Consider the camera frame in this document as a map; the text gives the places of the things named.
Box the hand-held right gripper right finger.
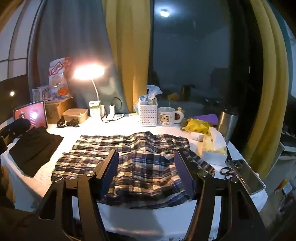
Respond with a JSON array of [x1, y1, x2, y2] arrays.
[[174, 149, 269, 241]]

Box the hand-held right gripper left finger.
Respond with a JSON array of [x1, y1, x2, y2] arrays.
[[23, 149, 120, 241]]

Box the plaid pants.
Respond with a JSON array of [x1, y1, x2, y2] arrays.
[[51, 131, 215, 210]]

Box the tablet with red screen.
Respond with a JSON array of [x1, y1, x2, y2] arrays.
[[13, 101, 48, 130]]

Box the black folded cloth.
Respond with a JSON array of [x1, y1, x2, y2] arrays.
[[9, 127, 64, 178]]

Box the brown cardboard box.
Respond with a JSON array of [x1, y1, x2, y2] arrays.
[[45, 98, 73, 125]]

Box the yellow and white tissue box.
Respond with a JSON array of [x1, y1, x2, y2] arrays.
[[202, 127, 228, 165]]

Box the small white bottle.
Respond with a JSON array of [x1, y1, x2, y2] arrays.
[[190, 132, 206, 141]]

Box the black scissors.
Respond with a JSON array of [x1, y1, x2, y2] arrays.
[[220, 148, 240, 183]]

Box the white textured tablecloth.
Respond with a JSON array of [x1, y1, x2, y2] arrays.
[[1, 113, 269, 233]]

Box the yellow plastic bag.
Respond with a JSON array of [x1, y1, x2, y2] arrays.
[[181, 118, 213, 135]]

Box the tan lidded food container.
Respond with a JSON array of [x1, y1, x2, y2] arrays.
[[62, 108, 89, 124]]

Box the white and red snack bag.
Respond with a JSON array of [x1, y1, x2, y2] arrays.
[[48, 57, 73, 100]]

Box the purple flat item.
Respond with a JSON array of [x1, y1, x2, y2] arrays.
[[192, 114, 219, 127]]

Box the white mug with bear print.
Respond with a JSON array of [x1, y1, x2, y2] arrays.
[[158, 107, 184, 127]]

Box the white and green milk carton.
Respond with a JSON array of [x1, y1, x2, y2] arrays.
[[89, 100, 102, 118]]

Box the smartphone in clear case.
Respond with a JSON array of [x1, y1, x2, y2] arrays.
[[226, 159, 266, 194]]

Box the stainless steel tumbler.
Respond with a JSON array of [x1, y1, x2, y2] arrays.
[[217, 108, 239, 142]]

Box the white plastic basket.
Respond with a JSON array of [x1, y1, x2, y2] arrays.
[[138, 102, 159, 127]]

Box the dark bottle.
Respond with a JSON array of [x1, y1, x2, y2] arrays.
[[181, 85, 191, 100]]

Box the white desk lamp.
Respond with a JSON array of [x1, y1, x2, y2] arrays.
[[73, 64, 105, 102]]

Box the crumpled white plastic bag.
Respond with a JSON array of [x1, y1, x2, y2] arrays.
[[147, 85, 163, 100]]

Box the grey curtain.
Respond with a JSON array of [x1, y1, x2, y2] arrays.
[[35, 0, 130, 112]]

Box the yellow curtain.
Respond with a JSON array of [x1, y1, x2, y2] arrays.
[[243, 0, 292, 177], [102, 0, 154, 114]]

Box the coiled black cable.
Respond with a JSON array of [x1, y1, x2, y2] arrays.
[[57, 119, 80, 128]]

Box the white charger with black cable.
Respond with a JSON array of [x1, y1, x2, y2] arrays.
[[108, 97, 123, 117]]

